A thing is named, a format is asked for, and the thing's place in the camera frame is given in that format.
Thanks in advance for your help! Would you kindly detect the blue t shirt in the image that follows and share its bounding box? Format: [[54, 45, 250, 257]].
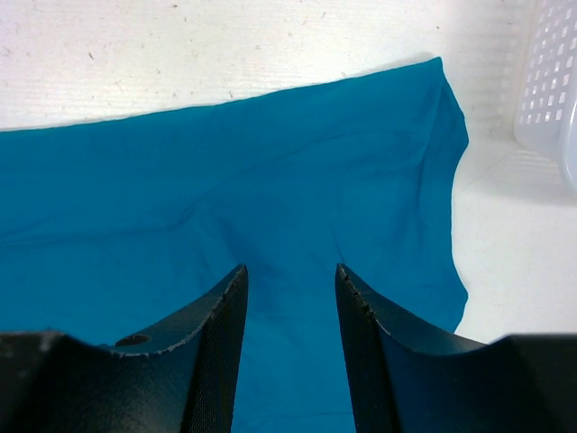
[[1, 58, 468, 432]]

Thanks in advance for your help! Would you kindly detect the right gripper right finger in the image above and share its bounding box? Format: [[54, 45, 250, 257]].
[[335, 265, 576, 432]]

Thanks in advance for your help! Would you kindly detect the white plastic basket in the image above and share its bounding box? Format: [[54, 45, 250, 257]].
[[514, 0, 576, 190]]

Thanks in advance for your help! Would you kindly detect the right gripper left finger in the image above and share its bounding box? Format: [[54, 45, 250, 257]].
[[1, 265, 249, 432]]

